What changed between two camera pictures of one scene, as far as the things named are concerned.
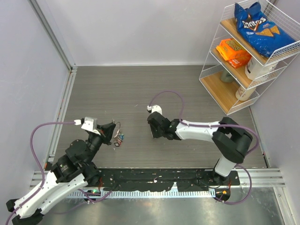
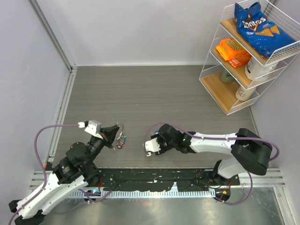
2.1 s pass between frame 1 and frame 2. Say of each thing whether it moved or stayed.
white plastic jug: stayed
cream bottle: stayed
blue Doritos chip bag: stayed
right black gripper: moved
